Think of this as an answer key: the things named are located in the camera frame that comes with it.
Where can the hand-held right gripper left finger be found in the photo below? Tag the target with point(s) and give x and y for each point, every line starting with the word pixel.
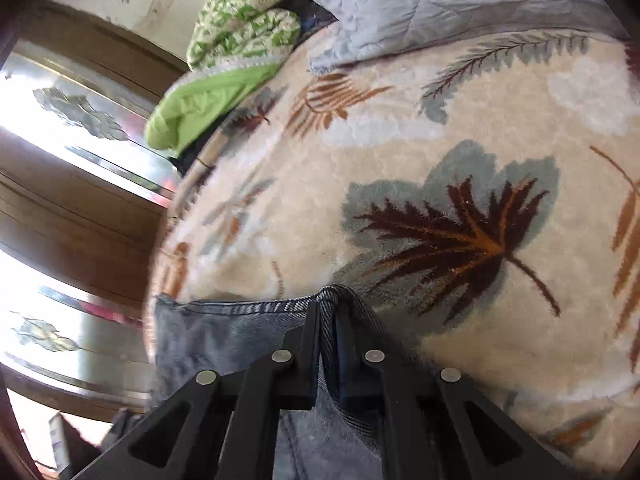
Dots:
pixel 302 360

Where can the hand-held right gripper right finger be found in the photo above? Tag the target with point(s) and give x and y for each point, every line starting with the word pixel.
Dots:
pixel 345 355

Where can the blue denim pants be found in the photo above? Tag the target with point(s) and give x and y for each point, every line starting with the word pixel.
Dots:
pixel 210 330

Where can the cream leaf-print blanket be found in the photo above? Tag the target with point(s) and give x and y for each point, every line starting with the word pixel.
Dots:
pixel 400 110

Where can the wooden mirrored wardrobe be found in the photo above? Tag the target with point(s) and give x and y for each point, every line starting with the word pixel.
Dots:
pixel 75 210

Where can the green patterned quilt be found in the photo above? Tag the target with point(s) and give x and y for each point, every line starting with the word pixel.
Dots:
pixel 235 20

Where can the grey quilted pillow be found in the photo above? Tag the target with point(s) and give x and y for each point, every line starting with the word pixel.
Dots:
pixel 425 0

